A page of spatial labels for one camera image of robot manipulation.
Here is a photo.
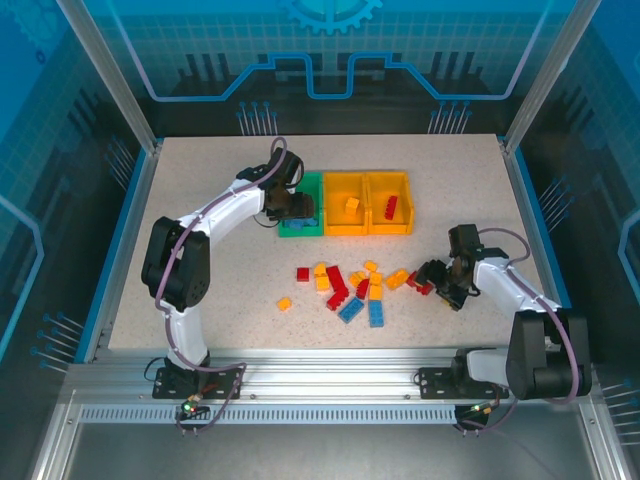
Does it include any green plastic bin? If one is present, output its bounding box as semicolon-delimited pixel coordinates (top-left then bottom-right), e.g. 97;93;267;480
278;171;326;239

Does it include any yellow plastic bin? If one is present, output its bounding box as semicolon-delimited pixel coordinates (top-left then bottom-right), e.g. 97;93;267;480
322;171;371;237
366;170;416;236

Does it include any long red lego brick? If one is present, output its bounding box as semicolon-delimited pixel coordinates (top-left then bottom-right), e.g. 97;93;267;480
325;266;350;294

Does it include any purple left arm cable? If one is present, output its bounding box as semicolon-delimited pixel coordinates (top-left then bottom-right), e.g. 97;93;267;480
154;137;249;436

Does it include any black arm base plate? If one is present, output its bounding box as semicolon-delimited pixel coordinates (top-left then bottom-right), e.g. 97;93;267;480
152;366;245;400
417;366;511;400

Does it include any aluminium mounting rail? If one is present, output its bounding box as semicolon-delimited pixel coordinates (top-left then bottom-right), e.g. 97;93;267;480
64;347;601;401

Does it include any slotted aluminium cable duct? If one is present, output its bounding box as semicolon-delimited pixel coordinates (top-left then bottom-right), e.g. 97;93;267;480
79;405;459;425

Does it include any aluminium frame post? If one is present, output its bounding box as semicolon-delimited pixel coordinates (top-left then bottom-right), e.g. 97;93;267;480
502;0;604;154
54;0;164;151

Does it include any aluminium lower frame leg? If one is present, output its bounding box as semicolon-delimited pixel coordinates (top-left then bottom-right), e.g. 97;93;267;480
577;394;634;480
29;389;84;480

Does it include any thin black cable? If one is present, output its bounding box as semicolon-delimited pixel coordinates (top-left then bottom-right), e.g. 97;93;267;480
143;357;169;384

